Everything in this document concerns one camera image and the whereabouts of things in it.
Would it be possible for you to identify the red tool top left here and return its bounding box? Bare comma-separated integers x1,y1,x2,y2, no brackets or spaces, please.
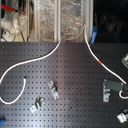
7,2,26,15

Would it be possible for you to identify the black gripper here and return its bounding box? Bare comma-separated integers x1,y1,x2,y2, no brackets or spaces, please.
104,80,128,94

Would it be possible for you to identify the black perforated pegboard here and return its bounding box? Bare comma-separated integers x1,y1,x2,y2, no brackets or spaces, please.
0,43,128,128

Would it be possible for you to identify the blue object bottom left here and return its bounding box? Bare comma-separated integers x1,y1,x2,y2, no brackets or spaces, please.
0,116,6,126

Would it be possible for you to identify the long white cable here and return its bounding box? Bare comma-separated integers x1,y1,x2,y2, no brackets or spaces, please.
0,26,128,105

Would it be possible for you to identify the upper grey cable clip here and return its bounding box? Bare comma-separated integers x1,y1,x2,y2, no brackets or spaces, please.
48,80,59,100

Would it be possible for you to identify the blue plastic clamp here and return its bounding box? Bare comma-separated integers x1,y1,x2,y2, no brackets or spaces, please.
91,26,98,44

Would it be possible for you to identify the silver connector right edge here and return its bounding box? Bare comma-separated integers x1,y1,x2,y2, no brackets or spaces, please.
121,54,128,68

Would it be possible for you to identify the right grey cable clip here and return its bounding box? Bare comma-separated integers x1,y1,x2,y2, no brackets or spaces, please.
103,79,110,103

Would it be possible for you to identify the white blue connector bottom right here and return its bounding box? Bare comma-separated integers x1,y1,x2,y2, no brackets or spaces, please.
117,112,128,123

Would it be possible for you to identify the lower left grey cable clip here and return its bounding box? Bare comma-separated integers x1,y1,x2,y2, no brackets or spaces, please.
30,97,45,113

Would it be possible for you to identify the clear bubble wrap sheet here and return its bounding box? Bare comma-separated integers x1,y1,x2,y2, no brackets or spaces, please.
34,0,88,42

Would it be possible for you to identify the grey cable clip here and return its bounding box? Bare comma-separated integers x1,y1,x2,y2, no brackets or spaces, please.
103,79,110,103
48,80,59,100
30,97,45,113

